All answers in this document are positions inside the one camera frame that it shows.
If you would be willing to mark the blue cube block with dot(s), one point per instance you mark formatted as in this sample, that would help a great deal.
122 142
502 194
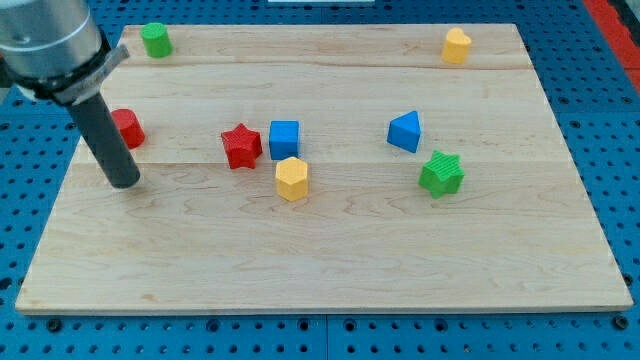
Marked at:
284 139

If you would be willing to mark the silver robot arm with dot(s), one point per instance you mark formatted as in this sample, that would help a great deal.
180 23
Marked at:
55 51

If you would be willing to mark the red star block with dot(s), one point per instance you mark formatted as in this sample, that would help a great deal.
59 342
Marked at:
242 146

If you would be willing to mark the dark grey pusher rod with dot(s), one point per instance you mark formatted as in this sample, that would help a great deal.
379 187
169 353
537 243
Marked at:
97 127

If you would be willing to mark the red cylinder block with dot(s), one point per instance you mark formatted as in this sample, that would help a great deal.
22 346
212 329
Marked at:
129 127

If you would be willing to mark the blue triangle block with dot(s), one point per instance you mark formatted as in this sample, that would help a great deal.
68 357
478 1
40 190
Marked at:
405 132

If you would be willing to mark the green star block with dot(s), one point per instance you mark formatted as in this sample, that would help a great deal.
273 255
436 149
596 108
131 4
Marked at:
442 174

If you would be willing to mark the wooden board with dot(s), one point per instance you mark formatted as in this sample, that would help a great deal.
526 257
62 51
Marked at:
195 237

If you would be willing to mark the green cylinder block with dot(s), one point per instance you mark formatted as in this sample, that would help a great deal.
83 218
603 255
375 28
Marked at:
156 41

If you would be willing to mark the yellow hexagon block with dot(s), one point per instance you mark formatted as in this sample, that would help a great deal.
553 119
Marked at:
292 181

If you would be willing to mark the yellow heart block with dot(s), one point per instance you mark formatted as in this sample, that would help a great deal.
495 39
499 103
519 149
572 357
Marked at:
456 47

